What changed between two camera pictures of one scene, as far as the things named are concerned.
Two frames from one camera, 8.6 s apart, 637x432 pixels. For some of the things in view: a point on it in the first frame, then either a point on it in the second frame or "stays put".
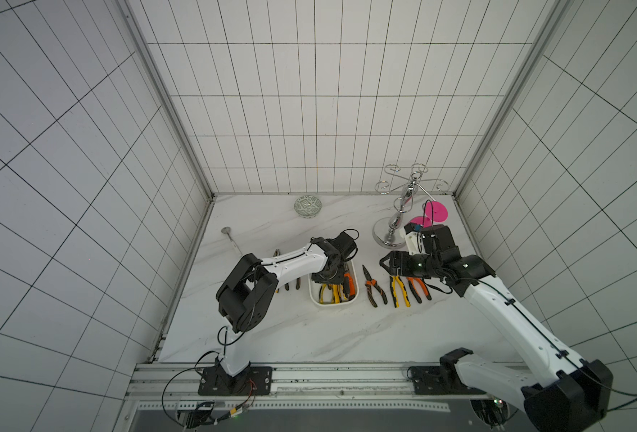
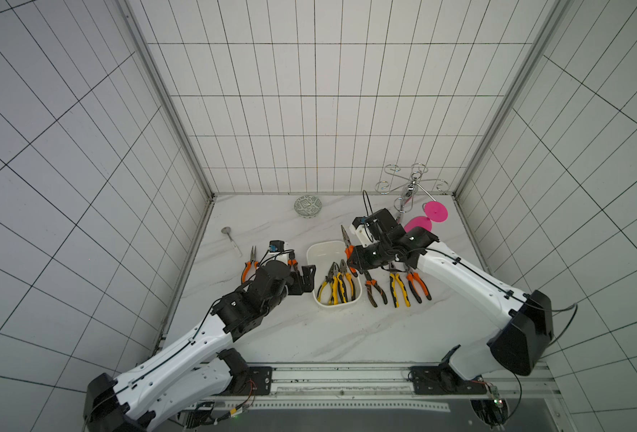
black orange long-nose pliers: [369, 282] stays put
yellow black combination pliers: [402, 288] stays put
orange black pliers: [415, 290] stays put
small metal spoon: [226, 230] stays put
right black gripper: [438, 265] to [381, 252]
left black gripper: [336, 280] to [308, 279]
